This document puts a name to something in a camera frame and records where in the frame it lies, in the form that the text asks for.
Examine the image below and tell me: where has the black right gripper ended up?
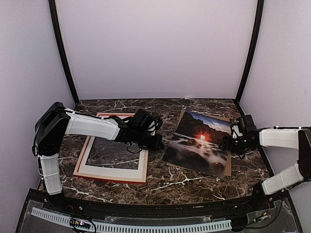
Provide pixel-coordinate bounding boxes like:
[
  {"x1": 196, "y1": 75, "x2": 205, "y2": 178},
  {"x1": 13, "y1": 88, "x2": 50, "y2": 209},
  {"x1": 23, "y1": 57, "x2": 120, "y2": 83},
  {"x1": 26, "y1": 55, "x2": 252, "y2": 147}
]
[{"x1": 219, "y1": 135, "x2": 252, "y2": 155}]

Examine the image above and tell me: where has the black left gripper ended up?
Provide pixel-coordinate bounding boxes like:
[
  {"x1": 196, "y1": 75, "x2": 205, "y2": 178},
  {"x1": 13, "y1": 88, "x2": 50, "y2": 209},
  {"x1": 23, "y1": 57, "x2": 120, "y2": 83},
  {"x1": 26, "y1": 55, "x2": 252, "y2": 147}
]
[{"x1": 133, "y1": 129, "x2": 165, "y2": 151}]

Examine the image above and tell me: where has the brown cardboard backing board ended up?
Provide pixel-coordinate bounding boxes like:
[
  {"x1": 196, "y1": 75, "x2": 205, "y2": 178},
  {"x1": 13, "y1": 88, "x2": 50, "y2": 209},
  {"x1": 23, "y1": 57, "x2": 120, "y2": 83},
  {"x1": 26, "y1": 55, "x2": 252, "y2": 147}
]
[{"x1": 166, "y1": 109, "x2": 233, "y2": 177}]

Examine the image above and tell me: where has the white mat board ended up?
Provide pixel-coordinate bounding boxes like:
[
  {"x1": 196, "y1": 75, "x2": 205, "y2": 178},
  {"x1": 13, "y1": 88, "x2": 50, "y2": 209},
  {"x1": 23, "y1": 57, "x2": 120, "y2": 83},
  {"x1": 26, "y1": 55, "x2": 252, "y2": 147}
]
[{"x1": 78, "y1": 116, "x2": 146, "y2": 180}]

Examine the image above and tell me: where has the wooden picture frame red edge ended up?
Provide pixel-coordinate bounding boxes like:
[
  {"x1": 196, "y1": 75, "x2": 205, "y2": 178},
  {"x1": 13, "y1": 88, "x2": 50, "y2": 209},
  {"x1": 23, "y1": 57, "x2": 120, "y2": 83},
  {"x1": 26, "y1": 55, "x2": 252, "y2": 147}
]
[{"x1": 72, "y1": 112, "x2": 149, "y2": 185}]

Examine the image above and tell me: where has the landscape sunset photo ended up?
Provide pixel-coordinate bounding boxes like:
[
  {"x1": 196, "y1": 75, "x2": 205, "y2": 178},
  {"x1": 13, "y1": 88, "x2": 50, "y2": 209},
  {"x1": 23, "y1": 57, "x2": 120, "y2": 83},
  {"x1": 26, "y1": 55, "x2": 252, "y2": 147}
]
[{"x1": 161, "y1": 110, "x2": 233, "y2": 179}]

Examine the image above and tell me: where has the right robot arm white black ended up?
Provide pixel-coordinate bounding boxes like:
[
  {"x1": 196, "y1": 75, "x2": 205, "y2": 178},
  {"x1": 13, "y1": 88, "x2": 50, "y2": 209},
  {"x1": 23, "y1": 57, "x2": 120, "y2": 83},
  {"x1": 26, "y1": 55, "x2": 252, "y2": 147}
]
[{"x1": 220, "y1": 124, "x2": 311, "y2": 211}]

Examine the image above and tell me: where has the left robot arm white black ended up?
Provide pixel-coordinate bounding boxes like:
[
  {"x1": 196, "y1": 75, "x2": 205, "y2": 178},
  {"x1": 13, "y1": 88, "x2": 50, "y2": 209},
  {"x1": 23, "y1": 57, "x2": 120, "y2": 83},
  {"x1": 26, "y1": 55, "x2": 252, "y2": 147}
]
[{"x1": 32, "y1": 102, "x2": 164, "y2": 212}]

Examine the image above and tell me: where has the small green circuit board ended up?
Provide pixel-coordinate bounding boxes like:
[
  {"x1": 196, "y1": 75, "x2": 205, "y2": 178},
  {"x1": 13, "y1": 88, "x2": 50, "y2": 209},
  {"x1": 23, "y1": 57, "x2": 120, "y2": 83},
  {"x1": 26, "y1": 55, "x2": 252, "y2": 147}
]
[{"x1": 69, "y1": 218, "x2": 91, "y2": 230}]

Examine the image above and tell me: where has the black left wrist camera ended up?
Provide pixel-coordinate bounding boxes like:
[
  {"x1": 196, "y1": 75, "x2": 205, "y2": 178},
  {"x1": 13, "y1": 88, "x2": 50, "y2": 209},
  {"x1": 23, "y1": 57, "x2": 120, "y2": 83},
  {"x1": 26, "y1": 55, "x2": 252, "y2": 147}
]
[{"x1": 126, "y1": 109, "x2": 163, "y2": 134}]

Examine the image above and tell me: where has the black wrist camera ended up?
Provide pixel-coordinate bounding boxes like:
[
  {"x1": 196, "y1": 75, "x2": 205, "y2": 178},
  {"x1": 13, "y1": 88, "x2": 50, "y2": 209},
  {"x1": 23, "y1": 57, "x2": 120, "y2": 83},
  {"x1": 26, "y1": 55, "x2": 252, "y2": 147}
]
[
  {"x1": 126, "y1": 109, "x2": 163, "y2": 134},
  {"x1": 230, "y1": 115, "x2": 257, "y2": 138}
]

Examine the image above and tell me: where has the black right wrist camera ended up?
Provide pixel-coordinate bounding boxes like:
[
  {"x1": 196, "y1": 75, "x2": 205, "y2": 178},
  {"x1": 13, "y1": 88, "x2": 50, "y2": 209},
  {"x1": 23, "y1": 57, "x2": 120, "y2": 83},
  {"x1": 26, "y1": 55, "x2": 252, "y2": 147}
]
[{"x1": 230, "y1": 115, "x2": 257, "y2": 138}]

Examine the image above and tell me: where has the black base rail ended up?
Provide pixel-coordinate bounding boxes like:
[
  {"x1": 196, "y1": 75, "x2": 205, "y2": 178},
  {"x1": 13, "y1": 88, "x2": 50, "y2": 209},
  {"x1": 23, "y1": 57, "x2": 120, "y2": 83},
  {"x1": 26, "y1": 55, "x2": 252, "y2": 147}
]
[{"x1": 26, "y1": 189, "x2": 285, "y2": 223}]

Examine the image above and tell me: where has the grey slotted cable duct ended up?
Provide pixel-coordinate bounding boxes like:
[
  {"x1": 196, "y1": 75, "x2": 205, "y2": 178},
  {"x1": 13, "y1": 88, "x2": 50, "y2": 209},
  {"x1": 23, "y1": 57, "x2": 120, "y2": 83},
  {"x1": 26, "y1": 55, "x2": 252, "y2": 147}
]
[{"x1": 31, "y1": 206, "x2": 233, "y2": 233}]

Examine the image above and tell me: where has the right black enclosure post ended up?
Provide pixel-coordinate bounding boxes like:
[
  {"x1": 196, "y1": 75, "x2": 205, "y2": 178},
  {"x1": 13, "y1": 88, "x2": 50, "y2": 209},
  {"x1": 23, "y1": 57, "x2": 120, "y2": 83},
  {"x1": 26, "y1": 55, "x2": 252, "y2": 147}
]
[{"x1": 235, "y1": 0, "x2": 264, "y2": 104}]

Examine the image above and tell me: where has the black enclosure post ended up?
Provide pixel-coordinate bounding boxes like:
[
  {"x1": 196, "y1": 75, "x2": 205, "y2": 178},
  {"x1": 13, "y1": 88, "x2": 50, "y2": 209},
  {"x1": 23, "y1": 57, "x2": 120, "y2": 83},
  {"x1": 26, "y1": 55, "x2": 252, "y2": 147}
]
[
  {"x1": 48, "y1": 0, "x2": 80, "y2": 104},
  {"x1": 235, "y1": 0, "x2": 264, "y2": 104}
]

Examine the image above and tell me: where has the left black enclosure post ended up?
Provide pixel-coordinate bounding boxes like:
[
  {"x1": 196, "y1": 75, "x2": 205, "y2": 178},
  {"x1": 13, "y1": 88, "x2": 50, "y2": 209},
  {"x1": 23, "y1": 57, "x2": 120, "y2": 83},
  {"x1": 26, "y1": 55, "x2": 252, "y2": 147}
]
[{"x1": 48, "y1": 0, "x2": 80, "y2": 104}]

